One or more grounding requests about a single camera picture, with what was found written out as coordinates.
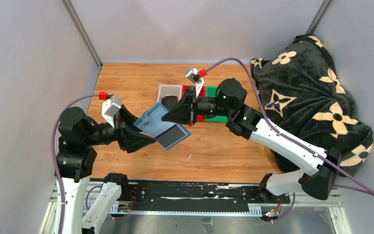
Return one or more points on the aluminium frame post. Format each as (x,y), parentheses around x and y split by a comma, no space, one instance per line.
(82,32)
(324,7)

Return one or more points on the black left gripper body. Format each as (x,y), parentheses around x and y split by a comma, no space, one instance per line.
(119,130)

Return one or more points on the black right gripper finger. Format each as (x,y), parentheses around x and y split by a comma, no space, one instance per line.
(187,100)
(178,114)

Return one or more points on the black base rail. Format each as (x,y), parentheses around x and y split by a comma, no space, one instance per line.
(196,198)

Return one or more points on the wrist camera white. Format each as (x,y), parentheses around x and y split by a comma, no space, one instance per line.
(110,108)
(197,77)

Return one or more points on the white plastic bin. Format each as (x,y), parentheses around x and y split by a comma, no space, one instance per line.
(165,90)

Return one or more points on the left aluminium frame post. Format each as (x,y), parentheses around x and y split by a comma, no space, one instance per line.
(82,32)

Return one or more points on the right aluminium frame post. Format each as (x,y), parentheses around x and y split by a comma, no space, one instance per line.
(324,7)

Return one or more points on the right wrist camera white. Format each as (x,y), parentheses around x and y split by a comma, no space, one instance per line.
(197,77)

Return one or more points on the blue card holder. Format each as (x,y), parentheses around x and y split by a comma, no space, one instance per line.
(151,122)

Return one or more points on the black floral blanket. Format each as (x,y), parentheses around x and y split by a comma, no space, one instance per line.
(301,93)

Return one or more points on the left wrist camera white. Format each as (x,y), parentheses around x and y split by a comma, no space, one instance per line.
(110,108)

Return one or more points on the red plastic bin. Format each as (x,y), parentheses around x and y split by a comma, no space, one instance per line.
(199,108)

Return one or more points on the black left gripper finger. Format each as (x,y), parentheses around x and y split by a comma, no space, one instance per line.
(134,141)
(127,117)

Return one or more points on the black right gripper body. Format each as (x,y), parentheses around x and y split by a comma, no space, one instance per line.
(207,106)

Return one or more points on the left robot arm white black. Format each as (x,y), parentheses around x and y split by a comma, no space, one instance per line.
(75,160)

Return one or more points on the green plastic bin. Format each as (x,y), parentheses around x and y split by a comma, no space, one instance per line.
(211,92)

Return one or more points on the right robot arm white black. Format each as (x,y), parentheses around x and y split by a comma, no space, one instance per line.
(315,175)

